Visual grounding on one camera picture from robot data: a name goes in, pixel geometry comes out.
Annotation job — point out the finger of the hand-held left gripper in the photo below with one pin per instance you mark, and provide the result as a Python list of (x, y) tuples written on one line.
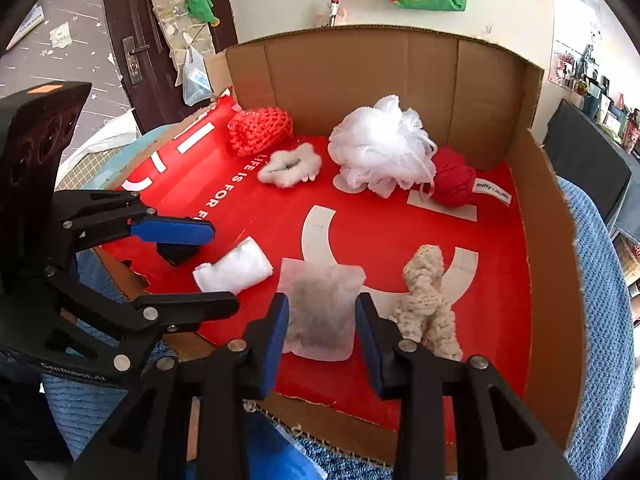
[(185, 307), (170, 231)]

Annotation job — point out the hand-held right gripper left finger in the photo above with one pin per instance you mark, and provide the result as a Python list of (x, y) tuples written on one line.
[(272, 345)]

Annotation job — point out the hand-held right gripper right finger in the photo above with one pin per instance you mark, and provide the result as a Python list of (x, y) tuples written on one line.
[(372, 345)]

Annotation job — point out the black pompom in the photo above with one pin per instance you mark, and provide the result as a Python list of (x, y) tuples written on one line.
[(177, 254)]

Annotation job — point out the translucent sachet bag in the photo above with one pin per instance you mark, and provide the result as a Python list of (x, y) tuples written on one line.
[(320, 310)]

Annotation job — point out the white cloth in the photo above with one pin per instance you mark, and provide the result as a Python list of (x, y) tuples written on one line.
[(232, 270)]

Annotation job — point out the cream crochet piece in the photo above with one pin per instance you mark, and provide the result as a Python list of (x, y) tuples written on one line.
[(427, 280)]

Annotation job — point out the white fluffy star scrunchie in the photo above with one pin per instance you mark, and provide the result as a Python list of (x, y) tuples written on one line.
[(305, 160)]

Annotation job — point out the white mesh bath pouf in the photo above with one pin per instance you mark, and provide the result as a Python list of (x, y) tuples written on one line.
[(380, 145)]

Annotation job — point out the cardboard box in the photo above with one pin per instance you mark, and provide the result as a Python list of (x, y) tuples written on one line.
[(350, 70)]

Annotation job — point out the grid cutting mat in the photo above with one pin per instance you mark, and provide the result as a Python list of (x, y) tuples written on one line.
[(80, 170)]

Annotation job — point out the teal bed sheet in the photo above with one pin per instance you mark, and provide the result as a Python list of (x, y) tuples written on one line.
[(120, 170)]

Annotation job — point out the red printed liner sheet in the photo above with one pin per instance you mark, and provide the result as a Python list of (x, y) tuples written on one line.
[(250, 200)]

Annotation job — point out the white crumpled sheet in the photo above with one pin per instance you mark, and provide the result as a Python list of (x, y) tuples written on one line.
[(110, 135)]

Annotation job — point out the blue cloth piece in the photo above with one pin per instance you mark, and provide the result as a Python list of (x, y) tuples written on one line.
[(280, 455)]

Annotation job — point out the red crochet ball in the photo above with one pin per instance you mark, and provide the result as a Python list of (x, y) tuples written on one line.
[(260, 130)]

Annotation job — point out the clear plastic bag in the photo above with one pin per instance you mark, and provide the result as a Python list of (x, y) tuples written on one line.
[(197, 82)]

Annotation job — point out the red yarn ball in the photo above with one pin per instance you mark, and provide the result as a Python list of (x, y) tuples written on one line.
[(450, 177)]

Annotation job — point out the dark brown door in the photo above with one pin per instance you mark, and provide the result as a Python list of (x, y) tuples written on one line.
[(130, 10)]

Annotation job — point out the beige hanging organizer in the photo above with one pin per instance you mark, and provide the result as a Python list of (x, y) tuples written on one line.
[(170, 15)]

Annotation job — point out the blue knitted blanket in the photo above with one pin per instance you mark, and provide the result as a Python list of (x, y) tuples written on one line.
[(600, 335)]

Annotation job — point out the green plush toy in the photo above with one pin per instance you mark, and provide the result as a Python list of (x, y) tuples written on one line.
[(200, 5)]

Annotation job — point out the orange capped tube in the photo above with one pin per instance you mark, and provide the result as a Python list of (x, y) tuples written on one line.
[(333, 10)]

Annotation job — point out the cluttered dressing desk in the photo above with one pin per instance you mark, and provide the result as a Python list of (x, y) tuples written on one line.
[(585, 160)]

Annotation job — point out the row of cosmetic bottles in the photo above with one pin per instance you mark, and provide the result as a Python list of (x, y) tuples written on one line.
[(600, 95)]

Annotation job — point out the wall mirror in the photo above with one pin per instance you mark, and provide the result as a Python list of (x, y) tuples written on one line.
[(575, 20)]

